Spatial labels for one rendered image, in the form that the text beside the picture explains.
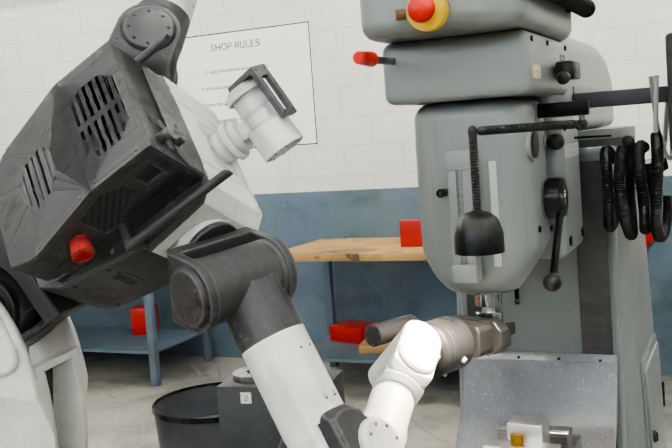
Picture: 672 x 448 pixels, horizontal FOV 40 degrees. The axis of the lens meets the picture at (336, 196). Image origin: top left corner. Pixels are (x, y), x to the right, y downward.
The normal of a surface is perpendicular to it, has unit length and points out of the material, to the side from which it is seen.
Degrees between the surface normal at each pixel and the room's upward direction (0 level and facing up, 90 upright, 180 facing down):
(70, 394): 90
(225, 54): 90
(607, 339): 90
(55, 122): 74
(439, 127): 90
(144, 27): 61
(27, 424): 114
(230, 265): 50
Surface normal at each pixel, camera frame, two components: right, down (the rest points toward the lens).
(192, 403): 0.55, -0.04
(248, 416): -0.26, 0.08
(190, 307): -0.74, 0.22
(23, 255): -0.66, -0.18
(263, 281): 0.49, -0.48
